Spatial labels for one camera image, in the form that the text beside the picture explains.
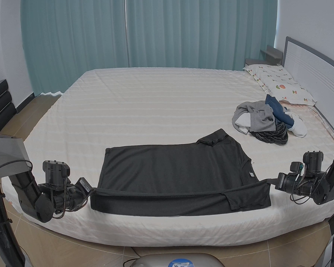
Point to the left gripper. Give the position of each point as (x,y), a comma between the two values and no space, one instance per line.
(73,197)

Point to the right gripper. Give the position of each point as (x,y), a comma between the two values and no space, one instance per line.
(288,183)

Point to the black T-shirt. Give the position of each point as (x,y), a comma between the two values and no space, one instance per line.
(169,171)

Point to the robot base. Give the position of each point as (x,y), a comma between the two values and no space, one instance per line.
(161,261)

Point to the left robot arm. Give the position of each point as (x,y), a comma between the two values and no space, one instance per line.
(5,154)

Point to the pile of clothes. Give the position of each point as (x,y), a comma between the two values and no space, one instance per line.
(261,118)

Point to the bed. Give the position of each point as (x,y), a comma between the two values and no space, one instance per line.
(155,101)

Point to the white printed pillow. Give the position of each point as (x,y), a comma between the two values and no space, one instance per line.
(281,85)

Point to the black chest of drawers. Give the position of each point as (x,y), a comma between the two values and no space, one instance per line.
(0,107)

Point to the grey bedside table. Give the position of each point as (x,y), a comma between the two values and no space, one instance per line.
(267,56)

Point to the blue-green curtain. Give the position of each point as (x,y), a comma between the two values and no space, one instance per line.
(197,24)
(72,32)

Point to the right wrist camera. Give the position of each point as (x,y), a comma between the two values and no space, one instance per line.
(297,168)

